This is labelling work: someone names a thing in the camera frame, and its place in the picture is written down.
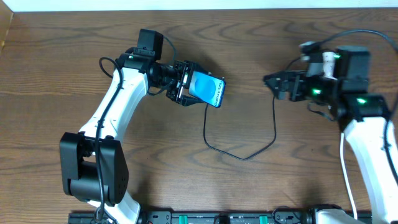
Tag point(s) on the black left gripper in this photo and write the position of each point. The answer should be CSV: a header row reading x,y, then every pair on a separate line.
x,y
180,82

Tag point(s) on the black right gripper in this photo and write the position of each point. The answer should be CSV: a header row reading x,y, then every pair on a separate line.
x,y
296,86

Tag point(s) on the blue smartphone lit screen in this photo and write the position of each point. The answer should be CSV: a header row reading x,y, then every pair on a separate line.
x,y
207,88

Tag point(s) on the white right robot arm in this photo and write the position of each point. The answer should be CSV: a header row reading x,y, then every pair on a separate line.
x,y
339,80

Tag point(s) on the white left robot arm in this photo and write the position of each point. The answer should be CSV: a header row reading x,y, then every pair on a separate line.
x,y
94,169

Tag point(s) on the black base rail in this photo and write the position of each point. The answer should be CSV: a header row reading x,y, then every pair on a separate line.
x,y
163,217

